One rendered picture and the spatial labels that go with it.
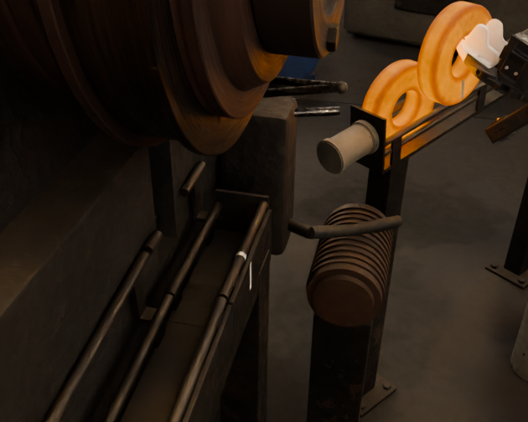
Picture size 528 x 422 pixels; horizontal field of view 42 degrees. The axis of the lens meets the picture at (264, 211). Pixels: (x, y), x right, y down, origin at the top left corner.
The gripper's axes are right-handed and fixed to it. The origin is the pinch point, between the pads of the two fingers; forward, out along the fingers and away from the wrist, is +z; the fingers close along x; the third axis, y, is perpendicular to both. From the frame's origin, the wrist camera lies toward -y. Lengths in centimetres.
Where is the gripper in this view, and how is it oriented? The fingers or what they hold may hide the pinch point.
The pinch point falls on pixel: (458, 42)
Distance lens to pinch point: 110.6
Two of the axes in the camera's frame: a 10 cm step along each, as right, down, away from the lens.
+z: -6.4, -6.2, 4.5
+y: 1.8, -6.9, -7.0
